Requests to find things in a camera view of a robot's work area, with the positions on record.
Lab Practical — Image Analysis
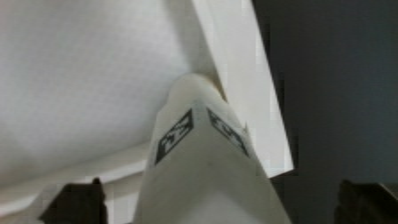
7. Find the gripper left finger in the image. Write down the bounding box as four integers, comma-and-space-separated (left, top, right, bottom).
40, 178, 109, 224

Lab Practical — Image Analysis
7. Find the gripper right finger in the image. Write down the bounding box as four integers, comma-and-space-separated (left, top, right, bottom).
335, 180, 398, 224

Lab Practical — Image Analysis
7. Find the white desk top tray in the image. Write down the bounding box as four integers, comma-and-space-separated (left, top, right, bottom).
0, 0, 216, 220

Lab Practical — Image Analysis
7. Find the white right fence bar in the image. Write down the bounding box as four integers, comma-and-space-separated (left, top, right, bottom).
192, 0, 294, 177

